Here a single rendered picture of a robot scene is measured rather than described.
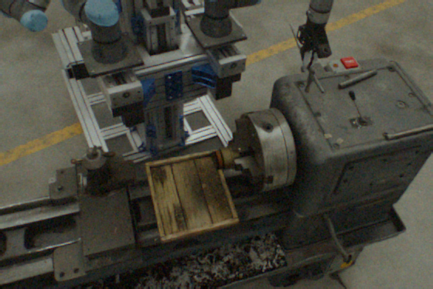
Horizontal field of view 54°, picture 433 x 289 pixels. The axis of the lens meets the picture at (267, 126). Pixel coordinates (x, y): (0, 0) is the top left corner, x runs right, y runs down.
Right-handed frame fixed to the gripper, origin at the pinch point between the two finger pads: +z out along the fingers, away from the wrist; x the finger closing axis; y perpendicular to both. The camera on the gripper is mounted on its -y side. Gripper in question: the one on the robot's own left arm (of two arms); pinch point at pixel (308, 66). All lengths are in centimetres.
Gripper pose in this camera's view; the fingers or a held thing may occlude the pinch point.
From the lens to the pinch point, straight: 158.0
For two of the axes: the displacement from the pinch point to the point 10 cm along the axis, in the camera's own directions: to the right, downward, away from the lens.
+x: -9.3, 2.0, -3.2
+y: -3.6, -7.4, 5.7
